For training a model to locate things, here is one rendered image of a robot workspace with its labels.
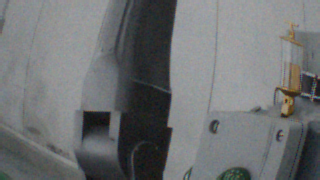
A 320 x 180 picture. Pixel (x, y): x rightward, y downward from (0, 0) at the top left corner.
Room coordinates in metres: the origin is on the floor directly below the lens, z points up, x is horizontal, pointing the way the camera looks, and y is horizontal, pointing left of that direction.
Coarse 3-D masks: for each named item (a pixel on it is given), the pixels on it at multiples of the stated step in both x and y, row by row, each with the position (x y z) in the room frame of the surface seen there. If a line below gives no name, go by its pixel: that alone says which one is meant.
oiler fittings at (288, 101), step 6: (294, 24) 0.61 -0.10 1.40; (282, 36) 0.61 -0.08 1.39; (288, 36) 0.62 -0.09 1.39; (294, 36) 0.62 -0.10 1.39; (294, 42) 0.60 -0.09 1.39; (282, 90) 0.61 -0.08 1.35; (288, 90) 0.60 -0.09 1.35; (294, 90) 0.60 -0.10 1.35; (288, 96) 0.61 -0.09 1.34; (294, 96) 0.61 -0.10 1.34; (288, 102) 0.62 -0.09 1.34; (282, 108) 0.61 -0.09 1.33; (288, 108) 0.61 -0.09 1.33; (288, 114) 0.61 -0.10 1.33
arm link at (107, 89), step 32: (128, 0) 0.89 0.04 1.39; (160, 0) 0.90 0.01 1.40; (128, 32) 0.87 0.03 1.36; (160, 32) 0.89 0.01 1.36; (96, 64) 0.88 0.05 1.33; (128, 64) 0.86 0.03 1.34; (160, 64) 0.89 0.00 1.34; (96, 96) 0.87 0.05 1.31; (128, 96) 0.85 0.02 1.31; (160, 96) 0.88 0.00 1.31; (96, 128) 0.88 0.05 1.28; (128, 128) 0.85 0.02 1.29; (160, 128) 0.88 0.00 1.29; (96, 160) 0.86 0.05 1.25
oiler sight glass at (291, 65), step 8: (288, 48) 0.61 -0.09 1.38; (296, 48) 0.61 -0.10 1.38; (288, 56) 0.61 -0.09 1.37; (296, 56) 0.61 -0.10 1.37; (280, 64) 0.62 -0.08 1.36; (288, 64) 0.61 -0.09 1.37; (296, 64) 0.61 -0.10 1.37; (280, 72) 0.62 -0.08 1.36; (288, 72) 0.61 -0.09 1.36; (296, 72) 0.61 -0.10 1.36; (280, 80) 0.62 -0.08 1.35; (288, 80) 0.61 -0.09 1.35; (296, 80) 0.61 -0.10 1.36; (296, 88) 0.61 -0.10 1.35
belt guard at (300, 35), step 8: (288, 32) 1.05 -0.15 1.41; (296, 32) 0.97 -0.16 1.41; (304, 32) 0.90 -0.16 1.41; (312, 32) 0.84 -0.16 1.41; (304, 40) 0.90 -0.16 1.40; (312, 40) 0.84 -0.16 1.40; (304, 48) 0.90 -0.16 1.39; (312, 48) 0.84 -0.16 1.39; (304, 56) 0.90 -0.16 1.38; (312, 56) 0.83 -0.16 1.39; (304, 64) 0.90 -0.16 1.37; (312, 64) 0.84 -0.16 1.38; (312, 72) 0.83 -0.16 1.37
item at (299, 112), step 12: (276, 108) 0.63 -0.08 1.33; (300, 108) 0.62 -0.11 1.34; (312, 108) 0.62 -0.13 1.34; (300, 120) 0.60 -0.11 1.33; (312, 120) 0.57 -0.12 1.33; (312, 132) 0.56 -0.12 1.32; (312, 144) 0.56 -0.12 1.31; (300, 156) 0.57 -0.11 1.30; (312, 156) 0.56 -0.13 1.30; (300, 168) 0.56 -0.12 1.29; (312, 168) 0.55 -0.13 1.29
